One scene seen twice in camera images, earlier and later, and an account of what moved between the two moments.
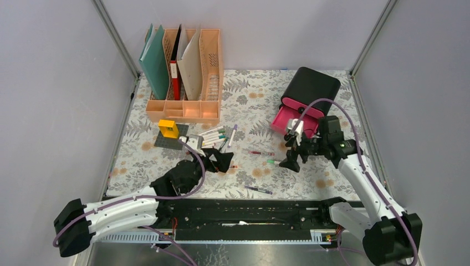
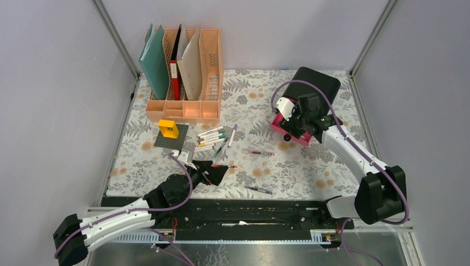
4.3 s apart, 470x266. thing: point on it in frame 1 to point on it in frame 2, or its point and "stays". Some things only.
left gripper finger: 208,152 to 203,165
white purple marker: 232,136 stays
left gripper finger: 224,160 to 216,173
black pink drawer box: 309,97 stays
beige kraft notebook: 190,64 stays
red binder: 174,68 stays
